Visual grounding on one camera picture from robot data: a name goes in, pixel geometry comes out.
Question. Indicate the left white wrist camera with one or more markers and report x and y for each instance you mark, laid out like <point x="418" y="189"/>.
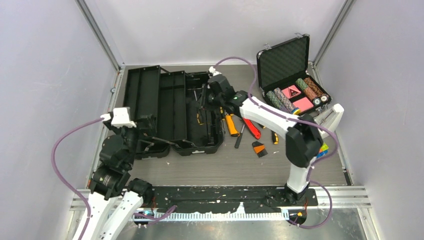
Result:
<point x="121" y="116"/>

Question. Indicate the black poker chip case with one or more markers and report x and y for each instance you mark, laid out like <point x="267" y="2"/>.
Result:
<point x="279" y="66"/>

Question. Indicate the black plastic toolbox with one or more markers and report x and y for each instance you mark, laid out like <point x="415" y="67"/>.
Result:
<point x="169" y="96"/>

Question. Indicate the white stand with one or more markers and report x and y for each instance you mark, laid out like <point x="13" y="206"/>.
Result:
<point x="331" y="117"/>

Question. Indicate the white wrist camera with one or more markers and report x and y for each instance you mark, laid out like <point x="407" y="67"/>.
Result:
<point x="121" y="116"/>
<point x="213" y="72"/>

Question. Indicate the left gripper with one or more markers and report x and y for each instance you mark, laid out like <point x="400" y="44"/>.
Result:
<point x="143" y="130"/>

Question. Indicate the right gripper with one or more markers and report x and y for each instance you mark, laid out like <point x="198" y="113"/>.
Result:
<point x="205" y="102"/>

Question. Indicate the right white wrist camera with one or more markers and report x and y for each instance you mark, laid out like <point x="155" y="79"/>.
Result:
<point x="213" y="72"/>

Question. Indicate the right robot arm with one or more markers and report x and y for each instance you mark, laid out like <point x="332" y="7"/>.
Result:
<point x="302" y="138"/>

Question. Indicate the orange black brush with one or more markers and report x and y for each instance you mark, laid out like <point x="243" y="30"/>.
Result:
<point x="259" y="149"/>

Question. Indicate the colourful small object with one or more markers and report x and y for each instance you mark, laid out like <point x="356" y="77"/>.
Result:
<point x="323" y="150"/>

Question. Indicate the yellow utility knife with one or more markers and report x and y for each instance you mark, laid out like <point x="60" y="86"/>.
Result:
<point x="231" y="125"/>

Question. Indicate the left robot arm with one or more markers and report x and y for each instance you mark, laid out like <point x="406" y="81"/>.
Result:
<point x="113" y="198"/>

